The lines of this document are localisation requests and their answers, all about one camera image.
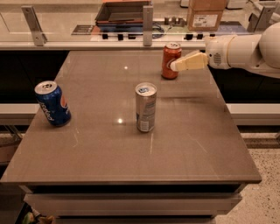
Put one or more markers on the right metal glass bracket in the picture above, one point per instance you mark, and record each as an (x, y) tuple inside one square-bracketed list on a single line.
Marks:
[(262, 22)]

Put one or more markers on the blue pepsi can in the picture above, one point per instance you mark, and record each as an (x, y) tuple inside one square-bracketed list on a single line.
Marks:
[(52, 102)]

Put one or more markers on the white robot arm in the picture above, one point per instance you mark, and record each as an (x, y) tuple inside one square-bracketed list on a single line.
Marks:
[(255, 53)]

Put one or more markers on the table drawer front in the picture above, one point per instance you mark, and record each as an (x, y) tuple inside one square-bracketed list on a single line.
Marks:
[(125, 204)]

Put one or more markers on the left metal glass bracket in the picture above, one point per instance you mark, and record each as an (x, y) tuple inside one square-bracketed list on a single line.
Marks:
[(38, 37)]

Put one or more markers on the silver slim can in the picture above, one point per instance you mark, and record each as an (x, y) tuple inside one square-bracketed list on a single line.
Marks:
[(146, 98)]

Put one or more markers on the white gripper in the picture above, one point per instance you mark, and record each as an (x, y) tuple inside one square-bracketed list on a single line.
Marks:
[(217, 52)]

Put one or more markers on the red coke can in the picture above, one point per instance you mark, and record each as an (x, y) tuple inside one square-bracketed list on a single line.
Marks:
[(171, 52)]

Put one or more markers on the metal glass bracket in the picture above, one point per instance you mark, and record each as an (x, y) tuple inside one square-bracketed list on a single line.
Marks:
[(262, 22), (38, 37), (147, 25)]

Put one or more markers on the colourful item under table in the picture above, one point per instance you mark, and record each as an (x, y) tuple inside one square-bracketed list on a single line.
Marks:
[(33, 217)]

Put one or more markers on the middle metal glass bracket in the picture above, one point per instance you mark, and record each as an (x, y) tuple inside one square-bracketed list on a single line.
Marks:
[(147, 25)]

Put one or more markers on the cardboard box with label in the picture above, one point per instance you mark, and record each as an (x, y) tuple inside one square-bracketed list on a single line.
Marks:
[(205, 15)]

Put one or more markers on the dark tray bin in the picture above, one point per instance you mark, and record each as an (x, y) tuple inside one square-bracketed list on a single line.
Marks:
[(122, 11)]

